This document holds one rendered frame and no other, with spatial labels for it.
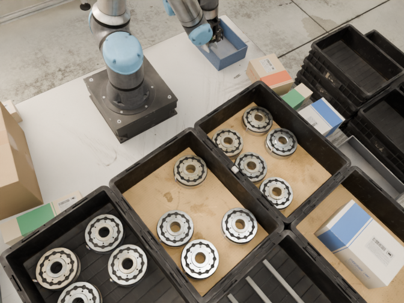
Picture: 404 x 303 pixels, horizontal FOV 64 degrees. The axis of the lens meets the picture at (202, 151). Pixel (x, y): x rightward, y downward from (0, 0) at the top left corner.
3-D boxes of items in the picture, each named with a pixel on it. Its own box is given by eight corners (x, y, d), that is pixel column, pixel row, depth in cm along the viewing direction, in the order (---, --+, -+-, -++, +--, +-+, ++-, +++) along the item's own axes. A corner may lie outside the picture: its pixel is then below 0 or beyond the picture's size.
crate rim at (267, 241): (107, 185, 90) (105, 182, 87) (190, 128, 100) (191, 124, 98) (201, 308, 77) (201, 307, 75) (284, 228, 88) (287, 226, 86)
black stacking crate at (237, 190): (113, 197, 98) (106, 183, 88) (189, 144, 109) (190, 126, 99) (198, 308, 86) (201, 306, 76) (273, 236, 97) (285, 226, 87)
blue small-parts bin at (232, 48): (191, 41, 146) (192, 29, 139) (217, 29, 151) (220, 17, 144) (218, 71, 139) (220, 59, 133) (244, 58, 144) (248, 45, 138)
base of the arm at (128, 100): (101, 82, 118) (97, 63, 109) (141, 71, 122) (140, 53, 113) (114, 115, 112) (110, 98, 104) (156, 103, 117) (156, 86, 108)
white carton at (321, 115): (314, 110, 134) (323, 97, 126) (334, 131, 129) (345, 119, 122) (278, 132, 127) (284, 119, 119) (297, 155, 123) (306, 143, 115)
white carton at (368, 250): (313, 234, 96) (326, 225, 88) (337, 208, 100) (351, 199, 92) (368, 289, 90) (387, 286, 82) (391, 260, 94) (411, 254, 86)
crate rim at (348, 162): (190, 128, 100) (191, 124, 98) (258, 83, 111) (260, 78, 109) (284, 228, 88) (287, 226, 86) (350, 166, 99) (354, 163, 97)
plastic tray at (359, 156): (311, 167, 121) (317, 161, 117) (346, 140, 128) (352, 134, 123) (366, 225, 112) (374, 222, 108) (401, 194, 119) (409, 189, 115)
